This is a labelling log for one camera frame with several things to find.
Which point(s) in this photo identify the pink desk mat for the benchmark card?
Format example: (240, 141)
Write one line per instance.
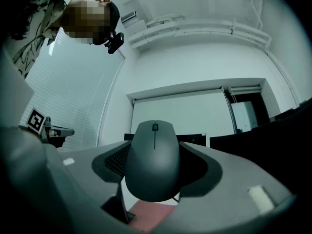
(151, 213)

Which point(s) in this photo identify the black head-worn camera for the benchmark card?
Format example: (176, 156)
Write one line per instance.
(115, 43)

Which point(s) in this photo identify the white slatted window blind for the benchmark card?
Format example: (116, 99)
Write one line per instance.
(73, 94)

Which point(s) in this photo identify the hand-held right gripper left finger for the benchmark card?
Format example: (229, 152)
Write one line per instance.
(83, 169)

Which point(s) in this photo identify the patterned light shirt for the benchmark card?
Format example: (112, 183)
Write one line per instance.
(36, 28)

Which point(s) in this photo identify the white ceiling pipes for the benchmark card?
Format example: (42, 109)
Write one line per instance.
(195, 29)

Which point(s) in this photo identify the white roller blind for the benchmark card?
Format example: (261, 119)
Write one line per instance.
(182, 113)

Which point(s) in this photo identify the dark grey computer mouse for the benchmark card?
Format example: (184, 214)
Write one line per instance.
(153, 169)

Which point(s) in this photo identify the dark window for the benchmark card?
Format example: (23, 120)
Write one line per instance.
(262, 111)

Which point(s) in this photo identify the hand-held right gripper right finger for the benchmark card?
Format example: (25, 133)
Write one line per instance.
(226, 179)

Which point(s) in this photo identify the white air conditioner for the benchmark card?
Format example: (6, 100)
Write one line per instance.
(128, 16)

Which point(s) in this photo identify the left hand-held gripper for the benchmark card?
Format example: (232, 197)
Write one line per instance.
(52, 131)

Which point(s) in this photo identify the black monitor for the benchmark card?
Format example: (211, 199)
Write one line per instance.
(192, 140)
(256, 140)

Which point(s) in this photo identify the person's head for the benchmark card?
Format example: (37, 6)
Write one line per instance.
(85, 21)

